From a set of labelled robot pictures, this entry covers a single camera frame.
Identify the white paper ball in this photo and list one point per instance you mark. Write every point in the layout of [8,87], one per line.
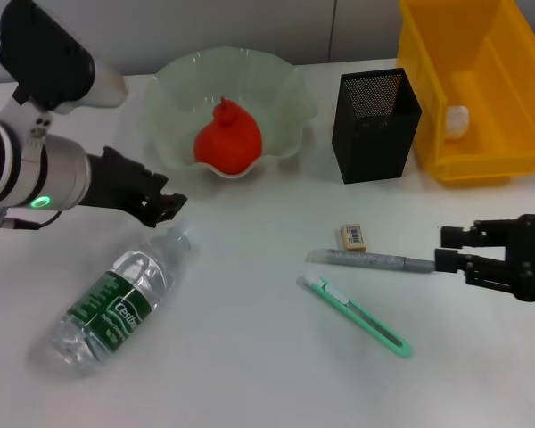
[457,122]

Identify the red-orange fruit with stem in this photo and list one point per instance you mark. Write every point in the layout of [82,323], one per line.
[229,142]

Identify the beige eraser with barcode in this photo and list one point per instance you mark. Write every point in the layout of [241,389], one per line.
[354,238]

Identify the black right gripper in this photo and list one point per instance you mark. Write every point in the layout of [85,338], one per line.
[532,258]

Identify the translucent green wavy fruit plate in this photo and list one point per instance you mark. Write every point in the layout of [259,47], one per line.
[249,76]

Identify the clear water bottle green label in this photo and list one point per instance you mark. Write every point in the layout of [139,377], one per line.
[111,307]

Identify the yellow plastic storage bin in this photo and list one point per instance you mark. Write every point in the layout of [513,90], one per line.
[490,89]

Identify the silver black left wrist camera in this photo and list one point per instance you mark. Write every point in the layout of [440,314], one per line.
[49,58]

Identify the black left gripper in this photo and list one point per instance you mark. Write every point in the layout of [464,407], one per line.
[116,183]

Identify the black mesh pen holder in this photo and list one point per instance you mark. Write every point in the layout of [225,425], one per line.
[374,147]

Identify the grey marker pen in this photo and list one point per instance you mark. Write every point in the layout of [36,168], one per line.
[370,260]

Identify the mint green utility knife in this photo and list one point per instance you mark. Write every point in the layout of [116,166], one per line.
[361,318]

